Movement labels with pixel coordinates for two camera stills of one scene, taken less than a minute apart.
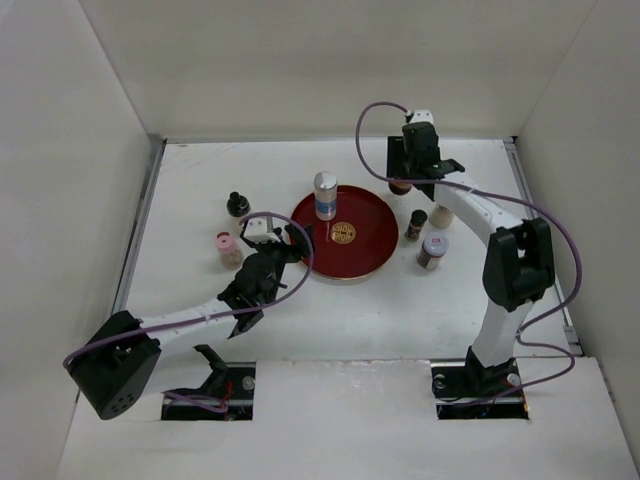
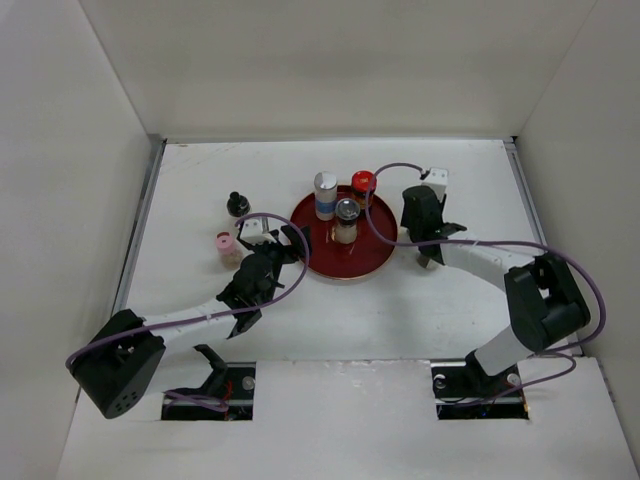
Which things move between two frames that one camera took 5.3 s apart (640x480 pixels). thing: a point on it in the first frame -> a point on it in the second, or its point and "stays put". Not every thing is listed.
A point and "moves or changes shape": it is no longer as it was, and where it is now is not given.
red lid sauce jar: x=399 y=188 -> x=361 y=184
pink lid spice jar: x=230 y=254 stays put
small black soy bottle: x=237 y=205 stays put
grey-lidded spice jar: x=441 y=217 moves or changes shape
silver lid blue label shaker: x=325 y=193 stays put
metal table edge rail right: x=563 y=311 stays put
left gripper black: x=300 y=247 stays put
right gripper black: x=396 y=150 -> x=405 y=221
